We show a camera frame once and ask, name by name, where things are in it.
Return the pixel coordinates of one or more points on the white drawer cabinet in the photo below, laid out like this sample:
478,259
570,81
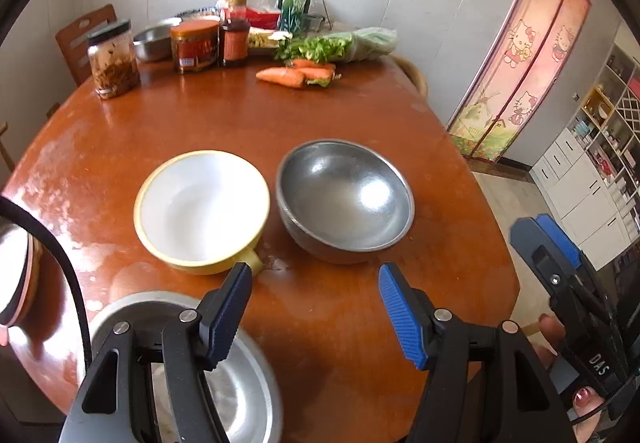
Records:
589,176

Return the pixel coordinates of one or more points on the far wooden chair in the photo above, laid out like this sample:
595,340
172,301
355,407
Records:
413,73

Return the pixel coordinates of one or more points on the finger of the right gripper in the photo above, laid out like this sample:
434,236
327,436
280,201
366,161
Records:
561,240
545,262

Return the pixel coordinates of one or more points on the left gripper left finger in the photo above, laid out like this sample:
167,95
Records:
115,402

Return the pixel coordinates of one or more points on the bag of green vegetables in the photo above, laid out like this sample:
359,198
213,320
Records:
346,46

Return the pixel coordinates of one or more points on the yellow white ceramic bowl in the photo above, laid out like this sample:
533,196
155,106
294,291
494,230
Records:
203,211

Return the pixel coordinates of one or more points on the small steel bowl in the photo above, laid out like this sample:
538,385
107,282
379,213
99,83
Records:
342,202

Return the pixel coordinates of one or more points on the curved back wooden chair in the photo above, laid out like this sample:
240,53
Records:
4,153

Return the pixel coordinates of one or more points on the steel bowl at back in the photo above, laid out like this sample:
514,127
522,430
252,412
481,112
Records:
153,44

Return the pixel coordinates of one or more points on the front carrot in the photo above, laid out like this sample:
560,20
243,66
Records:
283,76

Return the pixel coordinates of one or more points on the large steel basin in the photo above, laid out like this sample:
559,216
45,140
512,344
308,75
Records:
243,386

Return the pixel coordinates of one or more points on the red lidded sauce jar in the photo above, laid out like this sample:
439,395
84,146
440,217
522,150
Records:
194,45

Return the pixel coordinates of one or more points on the carrot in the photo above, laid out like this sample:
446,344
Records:
315,74
283,76

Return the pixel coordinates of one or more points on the hello kitty door curtain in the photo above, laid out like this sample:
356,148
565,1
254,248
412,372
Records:
527,57

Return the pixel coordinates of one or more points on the dark sauce bottle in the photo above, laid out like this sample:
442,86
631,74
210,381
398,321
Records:
234,31

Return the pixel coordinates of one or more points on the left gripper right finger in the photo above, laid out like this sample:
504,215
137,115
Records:
486,381

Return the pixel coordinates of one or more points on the red plastic bear plate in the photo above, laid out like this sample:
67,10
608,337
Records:
28,289

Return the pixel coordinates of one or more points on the red snack package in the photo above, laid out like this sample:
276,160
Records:
262,19

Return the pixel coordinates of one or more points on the red slatted wooden chair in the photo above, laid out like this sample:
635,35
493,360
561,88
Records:
72,40

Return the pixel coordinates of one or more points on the clear jar black lid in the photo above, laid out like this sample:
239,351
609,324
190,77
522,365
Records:
112,59

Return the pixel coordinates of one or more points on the steel pan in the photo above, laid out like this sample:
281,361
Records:
14,246

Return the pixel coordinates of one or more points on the person's right hand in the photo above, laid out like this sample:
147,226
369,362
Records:
583,368

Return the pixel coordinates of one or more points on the rear carrot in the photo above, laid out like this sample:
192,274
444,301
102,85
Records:
315,74

